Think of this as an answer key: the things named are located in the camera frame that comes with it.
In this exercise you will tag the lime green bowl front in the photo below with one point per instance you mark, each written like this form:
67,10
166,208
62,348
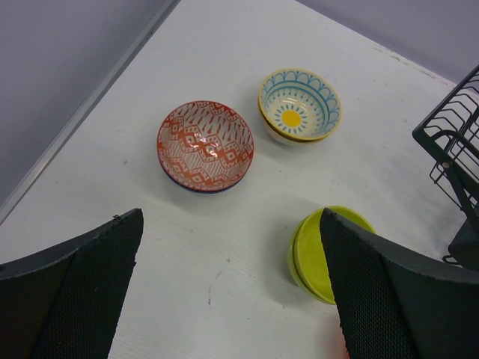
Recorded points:
309,257

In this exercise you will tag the lime green bowl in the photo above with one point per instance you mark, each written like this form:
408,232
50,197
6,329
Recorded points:
295,275
309,257

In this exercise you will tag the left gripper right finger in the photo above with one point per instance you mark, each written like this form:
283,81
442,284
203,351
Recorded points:
394,302

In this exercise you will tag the black wire dish rack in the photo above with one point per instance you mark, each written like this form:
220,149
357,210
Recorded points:
449,134

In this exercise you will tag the yellow sun pattern bowl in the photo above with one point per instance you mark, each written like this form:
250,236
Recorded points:
299,105

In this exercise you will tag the red diamond pattern bowl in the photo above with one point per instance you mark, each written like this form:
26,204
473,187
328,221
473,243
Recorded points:
205,145

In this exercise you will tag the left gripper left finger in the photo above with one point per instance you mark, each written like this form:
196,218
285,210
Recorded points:
65,301

